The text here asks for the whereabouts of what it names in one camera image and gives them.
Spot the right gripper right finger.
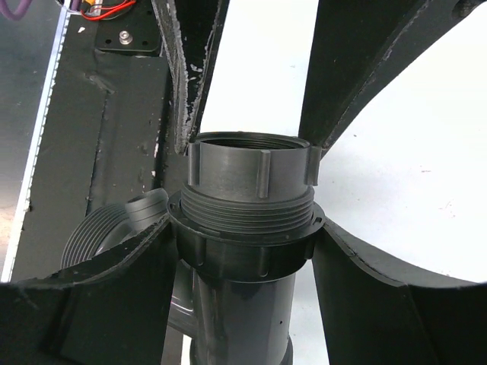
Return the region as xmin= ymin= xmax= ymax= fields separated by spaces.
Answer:
xmin=312 ymin=220 xmax=486 ymax=364

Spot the black threaded coupling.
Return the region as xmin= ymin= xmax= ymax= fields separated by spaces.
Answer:
xmin=180 ymin=132 xmax=321 ymax=234

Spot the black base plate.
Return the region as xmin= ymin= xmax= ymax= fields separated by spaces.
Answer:
xmin=9 ymin=1 xmax=182 ymax=282

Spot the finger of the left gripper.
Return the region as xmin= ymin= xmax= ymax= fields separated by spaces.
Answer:
xmin=152 ymin=0 xmax=230 ymax=154
xmin=298 ymin=0 xmax=482 ymax=154

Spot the black pipe tee fitting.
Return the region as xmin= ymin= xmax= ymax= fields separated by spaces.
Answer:
xmin=61 ymin=187 xmax=323 ymax=364

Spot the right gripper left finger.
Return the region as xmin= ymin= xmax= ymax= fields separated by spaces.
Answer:
xmin=1 ymin=217 xmax=177 ymax=364

